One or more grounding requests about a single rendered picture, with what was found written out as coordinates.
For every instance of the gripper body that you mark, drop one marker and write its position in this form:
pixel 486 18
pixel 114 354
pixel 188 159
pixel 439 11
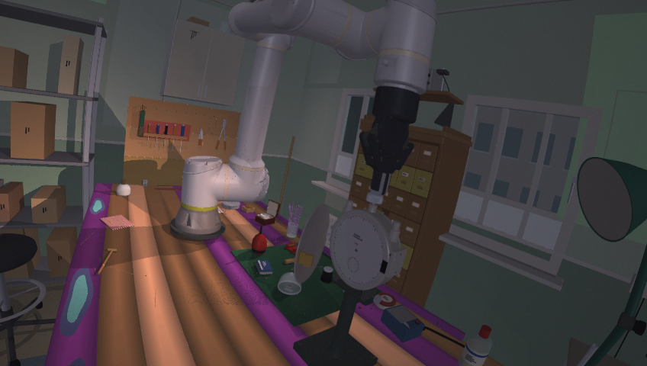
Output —
pixel 397 113

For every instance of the small hanging tool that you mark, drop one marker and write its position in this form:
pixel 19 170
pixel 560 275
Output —
pixel 200 137

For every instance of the cardboard box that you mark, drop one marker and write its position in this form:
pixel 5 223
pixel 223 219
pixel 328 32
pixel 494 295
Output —
pixel 48 204
pixel 10 202
pixel 61 252
pixel 68 65
pixel 33 130
pixel 12 68

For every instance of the small wooden hammer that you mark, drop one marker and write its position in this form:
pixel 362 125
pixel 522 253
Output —
pixel 106 260

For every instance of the white loupe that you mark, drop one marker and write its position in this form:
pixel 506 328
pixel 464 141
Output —
pixel 288 286

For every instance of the blue box with red button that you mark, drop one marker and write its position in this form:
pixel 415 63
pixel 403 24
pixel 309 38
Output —
pixel 402 323

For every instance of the red and white tape roll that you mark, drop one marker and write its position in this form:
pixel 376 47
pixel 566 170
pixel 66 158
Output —
pixel 386 301

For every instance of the brown wooden rod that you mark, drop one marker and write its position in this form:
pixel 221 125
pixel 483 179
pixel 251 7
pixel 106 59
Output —
pixel 287 172

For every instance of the red screwdriver rack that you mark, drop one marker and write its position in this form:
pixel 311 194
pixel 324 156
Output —
pixel 167 130

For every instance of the orange pegboard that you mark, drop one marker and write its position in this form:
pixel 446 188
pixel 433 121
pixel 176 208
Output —
pixel 151 161

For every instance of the black side button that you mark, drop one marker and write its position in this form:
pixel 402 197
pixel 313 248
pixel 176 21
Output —
pixel 384 266

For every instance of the small wooden block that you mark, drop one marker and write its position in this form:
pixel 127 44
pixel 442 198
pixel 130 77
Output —
pixel 248 207

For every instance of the glass beaker with tools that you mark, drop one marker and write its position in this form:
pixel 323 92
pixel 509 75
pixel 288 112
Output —
pixel 293 225

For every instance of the white bottle with red cap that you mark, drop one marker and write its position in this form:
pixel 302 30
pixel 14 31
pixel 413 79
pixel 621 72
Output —
pixel 476 349

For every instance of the green bench mat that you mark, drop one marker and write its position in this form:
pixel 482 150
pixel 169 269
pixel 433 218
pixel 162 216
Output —
pixel 308 305

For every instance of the silver stopwatch lid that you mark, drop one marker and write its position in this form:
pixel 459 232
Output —
pixel 312 242

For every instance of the small blue box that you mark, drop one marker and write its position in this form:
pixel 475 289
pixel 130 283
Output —
pixel 264 268

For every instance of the small grey device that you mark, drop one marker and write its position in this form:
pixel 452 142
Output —
pixel 438 81

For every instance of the white flat disc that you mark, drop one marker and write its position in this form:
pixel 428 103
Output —
pixel 231 205

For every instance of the grey wall cupboard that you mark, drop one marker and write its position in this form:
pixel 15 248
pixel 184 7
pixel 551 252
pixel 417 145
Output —
pixel 202 60

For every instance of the black stool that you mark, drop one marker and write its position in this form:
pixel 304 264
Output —
pixel 15 250

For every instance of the black stopwatch stand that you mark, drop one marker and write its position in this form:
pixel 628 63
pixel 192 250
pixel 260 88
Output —
pixel 346 328

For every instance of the small open wooden box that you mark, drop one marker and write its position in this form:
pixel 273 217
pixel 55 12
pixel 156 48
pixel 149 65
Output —
pixel 267 216

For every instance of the green desk lamp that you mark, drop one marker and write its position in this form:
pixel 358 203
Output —
pixel 609 199

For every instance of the silver stopwatch case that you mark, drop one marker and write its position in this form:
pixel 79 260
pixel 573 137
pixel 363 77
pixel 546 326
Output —
pixel 361 252

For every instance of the small silver release button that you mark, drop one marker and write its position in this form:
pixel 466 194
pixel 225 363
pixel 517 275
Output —
pixel 348 205

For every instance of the small white jar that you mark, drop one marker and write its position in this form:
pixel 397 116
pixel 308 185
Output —
pixel 123 189

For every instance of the green hanging tool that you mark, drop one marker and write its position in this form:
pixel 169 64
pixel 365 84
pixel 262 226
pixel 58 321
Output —
pixel 141 121

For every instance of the brown wall shelf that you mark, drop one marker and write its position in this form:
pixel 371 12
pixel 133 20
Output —
pixel 445 103

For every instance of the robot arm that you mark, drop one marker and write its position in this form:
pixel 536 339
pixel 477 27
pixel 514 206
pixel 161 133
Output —
pixel 258 101

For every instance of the large white window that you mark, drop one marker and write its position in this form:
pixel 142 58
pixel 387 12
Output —
pixel 520 177

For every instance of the grey metal shelf unit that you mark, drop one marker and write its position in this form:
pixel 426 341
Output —
pixel 91 126

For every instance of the brown wooden drawer cabinet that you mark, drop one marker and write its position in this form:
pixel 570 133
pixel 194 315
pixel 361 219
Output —
pixel 434 202

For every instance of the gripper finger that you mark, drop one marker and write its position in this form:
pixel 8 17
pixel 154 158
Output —
pixel 398 160
pixel 371 154

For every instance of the silver stopwatch crown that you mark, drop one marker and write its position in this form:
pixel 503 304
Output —
pixel 375 200

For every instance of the hanging pliers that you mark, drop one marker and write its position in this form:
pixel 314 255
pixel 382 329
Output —
pixel 222 134

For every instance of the small red block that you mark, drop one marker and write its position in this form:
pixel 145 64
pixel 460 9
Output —
pixel 291 247

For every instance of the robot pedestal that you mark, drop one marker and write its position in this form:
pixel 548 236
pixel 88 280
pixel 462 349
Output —
pixel 197 225

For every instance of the red rubber blower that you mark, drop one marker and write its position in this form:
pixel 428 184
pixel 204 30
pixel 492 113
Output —
pixel 259 243

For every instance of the small black cylinder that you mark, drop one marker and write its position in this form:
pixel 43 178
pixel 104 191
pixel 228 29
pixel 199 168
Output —
pixel 327 275

